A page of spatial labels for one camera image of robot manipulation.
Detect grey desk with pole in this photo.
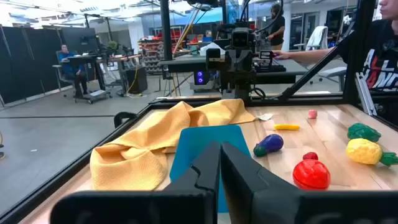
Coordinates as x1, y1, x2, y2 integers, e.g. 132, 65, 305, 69
158, 55, 233, 74

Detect black backlit keyboard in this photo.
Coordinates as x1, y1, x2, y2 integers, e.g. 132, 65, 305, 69
254, 60, 287, 73

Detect computer tower purple lights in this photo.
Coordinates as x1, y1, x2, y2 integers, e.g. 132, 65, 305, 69
193, 70, 218, 91

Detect red toy apple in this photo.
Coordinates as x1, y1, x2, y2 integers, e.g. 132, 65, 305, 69
292, 159, 331, 191

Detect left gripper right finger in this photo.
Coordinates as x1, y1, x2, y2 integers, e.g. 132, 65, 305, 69
220, 141, 398, 224

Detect storage shelf red bins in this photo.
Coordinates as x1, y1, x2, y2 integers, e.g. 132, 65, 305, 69
138, 30, 184, 74

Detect black rolling desk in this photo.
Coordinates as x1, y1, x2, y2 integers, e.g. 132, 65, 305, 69
67, 52, 113, 105

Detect blue canopy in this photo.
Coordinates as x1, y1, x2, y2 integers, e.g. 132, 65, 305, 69
169, 6, 240, 27

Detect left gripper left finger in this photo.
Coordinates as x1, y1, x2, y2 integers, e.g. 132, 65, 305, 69
49, 140, 221, 224

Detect black partition panels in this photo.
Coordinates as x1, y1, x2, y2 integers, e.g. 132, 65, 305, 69
0, 24, 100, 105

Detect white garment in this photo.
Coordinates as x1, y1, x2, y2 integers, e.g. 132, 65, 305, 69
306, 26, 329, 51

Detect grey office chair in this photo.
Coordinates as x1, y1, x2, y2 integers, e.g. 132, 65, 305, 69
293, 26, 330, 53

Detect wooden top desk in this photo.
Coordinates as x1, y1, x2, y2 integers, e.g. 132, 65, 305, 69
99, 53, 144, 94

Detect yellow toy corn green stem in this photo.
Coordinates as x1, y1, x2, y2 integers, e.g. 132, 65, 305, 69
345, 138, 398, 167

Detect teal tupperware container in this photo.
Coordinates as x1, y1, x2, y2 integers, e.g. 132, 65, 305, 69
169, 124, 252, 214

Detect black box under desk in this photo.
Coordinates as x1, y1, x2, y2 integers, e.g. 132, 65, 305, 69
124, 65, 149, 95

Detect yellow toy banana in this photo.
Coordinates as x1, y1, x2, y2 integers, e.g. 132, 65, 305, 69
273, 124, 301, 131

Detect dark green toy vegetable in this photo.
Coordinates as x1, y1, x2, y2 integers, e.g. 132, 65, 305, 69
346, 122, 382, 143

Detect grey keyboard desk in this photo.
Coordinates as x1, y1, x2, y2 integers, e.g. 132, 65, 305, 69
253, 58, 309, 85

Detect black frame clamp handle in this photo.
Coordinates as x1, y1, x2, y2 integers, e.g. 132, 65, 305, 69
113, 111, 138, 129

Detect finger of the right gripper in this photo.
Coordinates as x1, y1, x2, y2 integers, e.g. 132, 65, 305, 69
205, 48, 241, 82
239, 49, 275, 82

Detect yellow waffle towel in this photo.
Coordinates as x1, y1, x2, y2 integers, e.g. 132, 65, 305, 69
89, 98, 256, 191

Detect grey swivel chair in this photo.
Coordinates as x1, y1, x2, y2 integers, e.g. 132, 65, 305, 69
52, 51, 75, 94

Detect black pole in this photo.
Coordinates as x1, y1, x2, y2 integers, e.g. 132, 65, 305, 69
159, 0, 174, 62

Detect silver aluminium extrusion bar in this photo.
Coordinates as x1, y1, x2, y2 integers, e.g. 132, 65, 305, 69
355, 72, 378, 116

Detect yellow leaning pole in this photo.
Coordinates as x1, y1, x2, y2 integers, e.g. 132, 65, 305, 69
172, 6, 203, 55

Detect purple toy eggplant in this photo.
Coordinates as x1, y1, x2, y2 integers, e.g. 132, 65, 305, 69
252, 133, 284, 157

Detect person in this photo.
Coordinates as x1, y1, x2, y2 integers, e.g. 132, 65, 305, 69
272, 0, 398, 94
266, 2, 286, 51
58, 44, 90, 96

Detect person's hand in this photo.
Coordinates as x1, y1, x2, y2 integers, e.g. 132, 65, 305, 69
272, 49, 292, 60

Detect grey padded seat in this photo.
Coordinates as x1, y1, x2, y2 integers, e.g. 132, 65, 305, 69
317, 65, 348, 93

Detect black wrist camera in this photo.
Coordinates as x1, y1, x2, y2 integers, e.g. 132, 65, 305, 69
231, 27, 256, 50

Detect black aluminium table frame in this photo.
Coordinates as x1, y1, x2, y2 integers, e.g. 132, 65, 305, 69
0, 0, 398, 224

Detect white crumpled bag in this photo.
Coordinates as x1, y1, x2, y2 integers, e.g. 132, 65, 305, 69
198, 42, 226, 57

